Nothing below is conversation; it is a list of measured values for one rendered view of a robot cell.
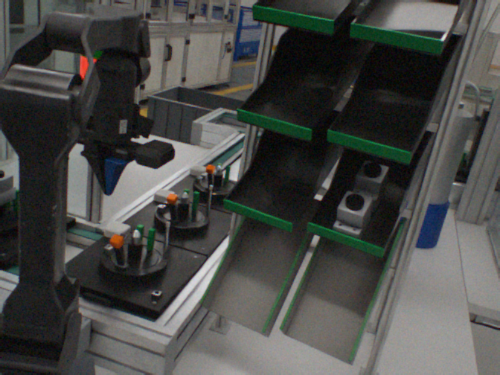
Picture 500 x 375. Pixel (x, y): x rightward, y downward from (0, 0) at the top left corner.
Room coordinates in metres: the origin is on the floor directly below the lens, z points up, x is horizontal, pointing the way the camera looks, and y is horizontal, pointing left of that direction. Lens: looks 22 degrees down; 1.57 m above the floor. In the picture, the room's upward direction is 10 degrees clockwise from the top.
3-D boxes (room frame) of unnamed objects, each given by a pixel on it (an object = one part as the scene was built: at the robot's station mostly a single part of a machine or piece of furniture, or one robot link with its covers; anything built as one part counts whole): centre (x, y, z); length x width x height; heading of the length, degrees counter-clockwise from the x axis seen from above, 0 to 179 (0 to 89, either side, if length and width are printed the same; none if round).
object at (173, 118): (3.09, 0.32, 0.73); 0.62 x 0.42 x 0.23; 76
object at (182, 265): (0.95, 0.22, 1.01); 0.24 x 0.24 x 0.13; 76
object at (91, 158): (0.75, 0.23, 1.25); 0.06 x 0.04 x 0.07; 166
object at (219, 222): (1.19, 0.16, 1.01); 0.24 x 0.24 x 0.13; 76
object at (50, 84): (0.50, 0.21, 1.30); 0.07 x 0.06 x 0.32; 91
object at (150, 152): (0.74, 0.22, 1.33); 0.19 x 0.06 x 0.08; 76
